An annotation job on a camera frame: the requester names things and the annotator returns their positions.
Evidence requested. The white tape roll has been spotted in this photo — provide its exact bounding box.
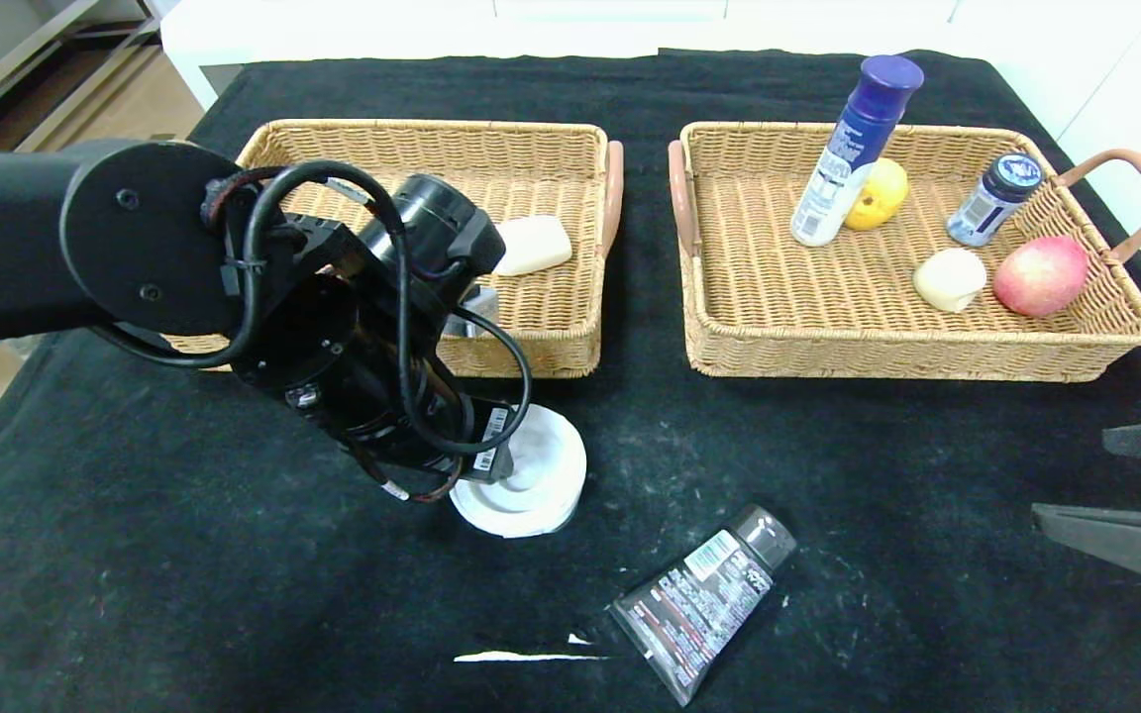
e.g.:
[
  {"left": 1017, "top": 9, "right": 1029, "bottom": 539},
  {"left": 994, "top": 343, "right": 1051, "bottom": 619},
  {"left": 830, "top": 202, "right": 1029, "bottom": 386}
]
[{"left": 450, "top": 402, "right": 589, "bottom": 540}]

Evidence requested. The black squeeze tube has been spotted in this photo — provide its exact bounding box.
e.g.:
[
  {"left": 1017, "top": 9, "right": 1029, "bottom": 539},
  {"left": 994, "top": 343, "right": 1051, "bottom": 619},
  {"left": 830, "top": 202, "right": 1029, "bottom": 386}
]
[{"left": 609, "top": 503, "right": 798, "bottom": 707}]

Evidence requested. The blue cap spray can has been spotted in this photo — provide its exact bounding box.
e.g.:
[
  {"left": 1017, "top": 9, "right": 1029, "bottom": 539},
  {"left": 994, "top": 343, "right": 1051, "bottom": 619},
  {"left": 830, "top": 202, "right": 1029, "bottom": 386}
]
[{"left": 790, "top": 54, "right": 925, "bottom": 248}]

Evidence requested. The yellow pear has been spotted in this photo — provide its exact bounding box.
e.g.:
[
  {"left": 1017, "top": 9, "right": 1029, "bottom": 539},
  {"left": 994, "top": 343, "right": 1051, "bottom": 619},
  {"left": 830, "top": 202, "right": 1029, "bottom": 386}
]
[{"left": 844, "top": 157, "right": 910, "bottom": 232}]

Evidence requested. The pale cream bun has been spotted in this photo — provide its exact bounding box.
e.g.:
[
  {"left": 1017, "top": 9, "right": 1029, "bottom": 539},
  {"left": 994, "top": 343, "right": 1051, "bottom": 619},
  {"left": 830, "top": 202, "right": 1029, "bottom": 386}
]
[{"left": 912, "top": 248, "right": 987, "bottom": 315}]

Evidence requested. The wicker basket holding soap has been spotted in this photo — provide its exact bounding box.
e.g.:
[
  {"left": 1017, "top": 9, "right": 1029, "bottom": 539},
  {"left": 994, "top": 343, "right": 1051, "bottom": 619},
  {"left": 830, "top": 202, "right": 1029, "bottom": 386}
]
[{"left": 166, "top": 119, "right": 626, "bottom": 380}]

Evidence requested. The wicker basket holding apple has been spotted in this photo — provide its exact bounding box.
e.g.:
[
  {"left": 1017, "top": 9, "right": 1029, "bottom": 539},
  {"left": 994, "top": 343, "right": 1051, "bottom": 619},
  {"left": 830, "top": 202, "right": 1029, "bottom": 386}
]
[{"left": 668, "top": 121, "right": 1141, "bottom": 383}]

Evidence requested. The white soap bar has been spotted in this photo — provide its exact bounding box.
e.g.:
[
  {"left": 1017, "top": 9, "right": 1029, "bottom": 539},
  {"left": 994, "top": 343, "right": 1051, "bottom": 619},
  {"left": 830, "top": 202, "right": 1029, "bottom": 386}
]
[{"left": 491, "top": 215, "right": 573, "bottom": 277}]

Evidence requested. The black table cloth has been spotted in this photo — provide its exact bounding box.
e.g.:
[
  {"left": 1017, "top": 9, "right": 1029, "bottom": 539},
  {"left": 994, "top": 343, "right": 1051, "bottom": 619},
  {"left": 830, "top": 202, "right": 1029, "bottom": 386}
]
[{"left": 0, "top": 50, "right": 1141, "bottom": 713}]

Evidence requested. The white paper strip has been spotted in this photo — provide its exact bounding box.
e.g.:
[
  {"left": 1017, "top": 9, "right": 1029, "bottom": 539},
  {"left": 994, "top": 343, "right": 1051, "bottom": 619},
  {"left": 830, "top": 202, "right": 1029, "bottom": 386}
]
[{"left": 454, "top": 634, "right": 611, "bottom": 663}]

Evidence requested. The small dark cap bottle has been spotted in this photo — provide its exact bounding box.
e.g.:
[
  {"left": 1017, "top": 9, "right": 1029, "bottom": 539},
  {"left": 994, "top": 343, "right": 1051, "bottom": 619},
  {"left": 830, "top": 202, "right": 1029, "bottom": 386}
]
[{"left": 945, "top": 153, "right": 1043, "bottom": 249}]

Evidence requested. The red apple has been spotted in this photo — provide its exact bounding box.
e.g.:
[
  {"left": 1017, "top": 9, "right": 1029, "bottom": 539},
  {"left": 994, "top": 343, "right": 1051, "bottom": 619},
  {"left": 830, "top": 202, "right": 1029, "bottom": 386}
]
[{"left": 992, "top": 236, "right": 1089, "bottom": 318}]

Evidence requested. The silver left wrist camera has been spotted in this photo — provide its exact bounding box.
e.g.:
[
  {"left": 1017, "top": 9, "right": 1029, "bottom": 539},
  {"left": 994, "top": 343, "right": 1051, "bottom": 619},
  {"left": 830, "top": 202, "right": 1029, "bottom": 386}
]
[{"left": 445, "top": 285, "right": 502, "bottom": 340}]

